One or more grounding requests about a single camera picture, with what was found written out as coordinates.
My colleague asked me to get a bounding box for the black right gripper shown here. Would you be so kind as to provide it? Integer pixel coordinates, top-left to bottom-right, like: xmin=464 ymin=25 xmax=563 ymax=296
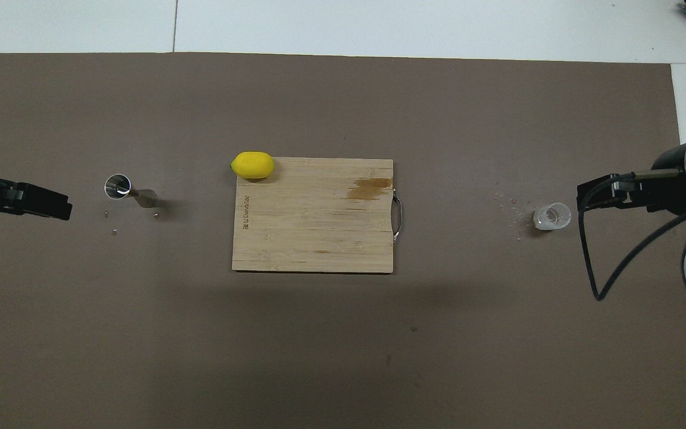
xmin=577 ymin=143 xmax=686 ymax=215

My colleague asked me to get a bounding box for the small clear glass cup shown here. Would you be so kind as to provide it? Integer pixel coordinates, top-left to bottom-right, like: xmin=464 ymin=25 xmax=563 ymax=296
xmin=533 ymin=203 xmax=572 ymax=231

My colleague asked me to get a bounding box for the steel double jigger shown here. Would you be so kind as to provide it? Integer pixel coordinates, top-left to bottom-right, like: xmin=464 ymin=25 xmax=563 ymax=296
xmin=104 ymin=173 xmax=160 ymax=209

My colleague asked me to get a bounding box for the brown table mat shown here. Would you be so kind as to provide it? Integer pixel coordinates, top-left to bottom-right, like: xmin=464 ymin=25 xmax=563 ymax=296
xmin=0 ymin=52 xmax=686 ymax=429

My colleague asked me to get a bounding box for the yellow lemon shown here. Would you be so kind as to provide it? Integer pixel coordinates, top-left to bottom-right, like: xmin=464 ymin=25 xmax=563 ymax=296
xmin=230 ymin=151 xmax=276 ymax=180

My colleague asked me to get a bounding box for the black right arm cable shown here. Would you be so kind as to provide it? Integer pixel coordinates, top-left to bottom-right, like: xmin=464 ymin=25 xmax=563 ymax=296
xmin=578 ymin=170 xmax=686 ymax=301

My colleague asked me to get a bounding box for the bamboo cutting board with handle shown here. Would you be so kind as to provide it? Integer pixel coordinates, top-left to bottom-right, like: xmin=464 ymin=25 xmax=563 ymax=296
xmin=232 ymin=157 xmax=404 ymax=274

